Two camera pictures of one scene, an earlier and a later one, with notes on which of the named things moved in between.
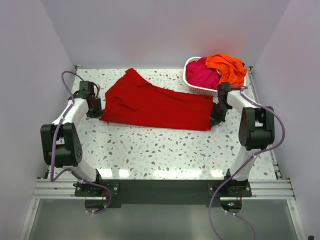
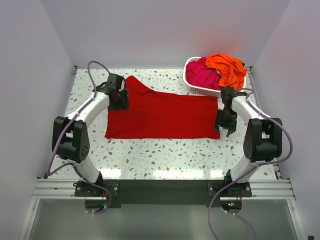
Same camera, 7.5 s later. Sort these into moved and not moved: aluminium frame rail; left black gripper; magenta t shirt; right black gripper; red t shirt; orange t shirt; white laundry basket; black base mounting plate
Moved: red t shirt; right black gripper; left black gripper
Not moved: orange t shirt; black base mounting plate; aluminium frame rail; white laundry basket; magenta t shirt
